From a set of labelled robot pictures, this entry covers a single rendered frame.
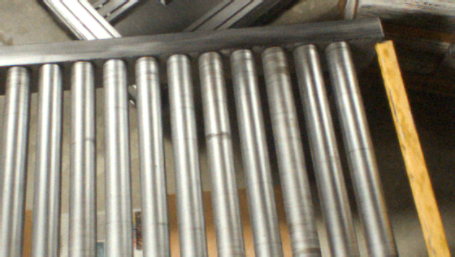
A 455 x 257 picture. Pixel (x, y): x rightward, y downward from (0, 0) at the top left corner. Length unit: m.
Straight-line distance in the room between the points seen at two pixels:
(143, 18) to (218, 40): 0.79
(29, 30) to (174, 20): 0.61
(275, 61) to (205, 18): 0.78
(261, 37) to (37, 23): 1.25
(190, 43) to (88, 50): 0.21
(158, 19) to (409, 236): 1.07
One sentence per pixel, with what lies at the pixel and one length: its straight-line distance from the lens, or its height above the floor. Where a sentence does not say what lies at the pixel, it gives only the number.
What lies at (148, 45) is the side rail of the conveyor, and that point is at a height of 0.80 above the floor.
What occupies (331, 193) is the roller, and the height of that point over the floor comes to 0.80.
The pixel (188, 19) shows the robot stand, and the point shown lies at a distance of 1.89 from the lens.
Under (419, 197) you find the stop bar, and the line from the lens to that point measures 1.04.
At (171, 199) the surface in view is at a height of 0.00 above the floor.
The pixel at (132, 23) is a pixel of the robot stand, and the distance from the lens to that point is 1.89.
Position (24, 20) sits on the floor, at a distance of 2.25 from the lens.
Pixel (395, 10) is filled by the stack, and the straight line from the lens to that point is 1.66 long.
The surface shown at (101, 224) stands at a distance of 1.83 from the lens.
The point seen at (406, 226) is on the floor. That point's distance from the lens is 1.92.
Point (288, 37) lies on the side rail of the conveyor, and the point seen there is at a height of 0.80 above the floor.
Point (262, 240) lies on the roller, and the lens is 0.98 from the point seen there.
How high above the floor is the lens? 1.75
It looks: 65 degrees down
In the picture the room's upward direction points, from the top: 3 degrees counter-clockwise
